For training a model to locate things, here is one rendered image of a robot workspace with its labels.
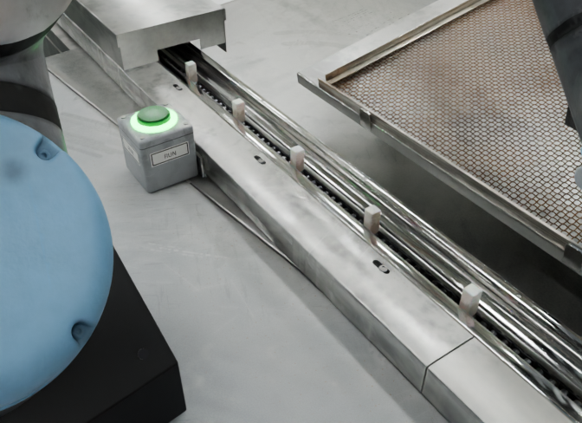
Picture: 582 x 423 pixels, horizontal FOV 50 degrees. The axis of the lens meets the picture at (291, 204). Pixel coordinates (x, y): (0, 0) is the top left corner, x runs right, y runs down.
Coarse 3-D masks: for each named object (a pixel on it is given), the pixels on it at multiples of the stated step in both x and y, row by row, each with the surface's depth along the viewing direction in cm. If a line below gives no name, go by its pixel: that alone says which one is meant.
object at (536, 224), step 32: (480, 0) 92; (416, 32) 88; (480, 32) 87; (512, 32) 86; (352, 64) 84; (416, 64) 84; (448, 64) 82; (544, 64) 79; (416, 96) 78; (480, 96) 77; (512, 96) 75; (384, 128) 74; (480, 128) 72; (448, 160) 69; (480, 160) 68; (512, 160) 67; (544, 160) 67; (576, 160) 66; (480, 192) 65; (544, 224) 59
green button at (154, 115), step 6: (144, 108) 75; (150, 108) 75; (156, 108) 75; (162, 108) 75; (138, 114) 74; (144, 114) 74; (150, 114) 74; (156, 114) 74; (162, 114) 74; (168, 114) 74; (138, 120) 73; (144, 120) 73; (150, 120) 72; (156, 120) 73; (162, 120) 73; (168, 120) 74; (150, 126) 73; (156, 126) 73
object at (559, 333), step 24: (192, 48) 98; (216, 72) 93; (288, 120) 81; (312, 144) 77; (336, 168) 74; (384, 192) 69; (408, 216) 66; (432, 240) 64; (480, 264) 60; (504, 288) 58; (528, 312) 56; (552, 336) 54; (576, 336) 53
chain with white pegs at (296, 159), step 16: (176, 64) 99; (192, 64) 92; (192, 80) 94; (240, 112) 84; (272, 144) 80; (288, 160) 79; (368, 208) 65; (368, 224) 66; (384, 240) 66; (400, 256) 64; (448, 288) 60; (464, 288) 57; (464, 304) 57; (480, 320) 58; (496, 336) 56; (544, 368) 53; (560, 384) 52; (576, 400) 51
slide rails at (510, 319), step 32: (224, 96) 89; (320, 160) 76; (320, 192) 71; (352, 192) 71; (352, 224) 67; (384, 224) 67; (480, 288) 59; (512, 320) 56; (512, 352) 53; (544, 352) 53; (544, 384) 51; (576, 384) 51; (576, 416) 48
